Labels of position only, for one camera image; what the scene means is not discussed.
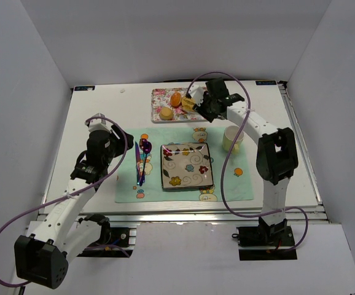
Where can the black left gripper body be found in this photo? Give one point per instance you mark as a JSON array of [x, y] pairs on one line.
[[121, 141]]

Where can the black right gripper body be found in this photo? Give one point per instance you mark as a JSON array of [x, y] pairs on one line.
[[207, 106]]

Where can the metal kitchen tongs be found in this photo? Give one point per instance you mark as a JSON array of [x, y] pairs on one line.
[[191, 103]]

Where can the yellow bread slice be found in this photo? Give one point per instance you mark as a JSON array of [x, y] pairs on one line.
[[187, 103]]

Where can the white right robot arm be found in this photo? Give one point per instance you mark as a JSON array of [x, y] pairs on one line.
[[276, 157]]

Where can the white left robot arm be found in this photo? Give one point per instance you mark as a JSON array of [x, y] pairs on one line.
[[44, 255]]

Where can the pale yellow mug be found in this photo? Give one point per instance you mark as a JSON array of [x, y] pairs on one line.
[[228, 137]]

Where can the round orange bun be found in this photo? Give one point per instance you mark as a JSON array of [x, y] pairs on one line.
[[175, 99]]

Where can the iridescent table knife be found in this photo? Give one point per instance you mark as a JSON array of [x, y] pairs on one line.
[[138, 161]]

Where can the floral rectangular tray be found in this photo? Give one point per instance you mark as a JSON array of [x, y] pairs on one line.
[[160, 97]]

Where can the small pale round cake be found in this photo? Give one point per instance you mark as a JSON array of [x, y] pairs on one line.
[[166, 113]]

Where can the purple spoon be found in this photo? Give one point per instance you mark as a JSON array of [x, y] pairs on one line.
[[146, 148]]

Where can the square floral ceramic plate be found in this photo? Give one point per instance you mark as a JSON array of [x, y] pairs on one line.
[[185, 166]]

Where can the light green placemat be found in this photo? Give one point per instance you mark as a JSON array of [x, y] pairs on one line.
[[233, 172]]

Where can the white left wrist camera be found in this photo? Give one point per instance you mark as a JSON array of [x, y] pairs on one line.
[[97, 122]]

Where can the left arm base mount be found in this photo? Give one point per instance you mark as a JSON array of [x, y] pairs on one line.
[[110, 236]]

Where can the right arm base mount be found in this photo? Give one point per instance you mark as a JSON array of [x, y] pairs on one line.
[[252, 245]]

